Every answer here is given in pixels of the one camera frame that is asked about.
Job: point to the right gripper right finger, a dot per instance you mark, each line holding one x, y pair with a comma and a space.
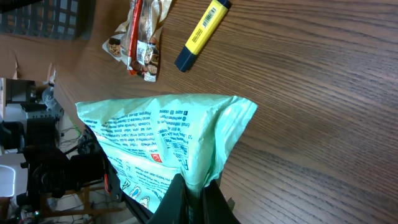
215, 208

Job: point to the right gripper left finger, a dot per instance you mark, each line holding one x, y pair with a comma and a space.
173, 207

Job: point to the teal tissue packet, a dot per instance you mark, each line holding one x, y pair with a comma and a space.
150, 140

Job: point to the yellow highlighter marker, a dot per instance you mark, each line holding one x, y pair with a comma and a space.
203, 31

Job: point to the brown cookie bag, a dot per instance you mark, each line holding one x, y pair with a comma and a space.
153, 15

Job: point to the red snack bar wrapper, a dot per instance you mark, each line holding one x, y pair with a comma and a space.
136, 7

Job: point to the grey plastic mesh basket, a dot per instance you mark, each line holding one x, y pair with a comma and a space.
53, 19

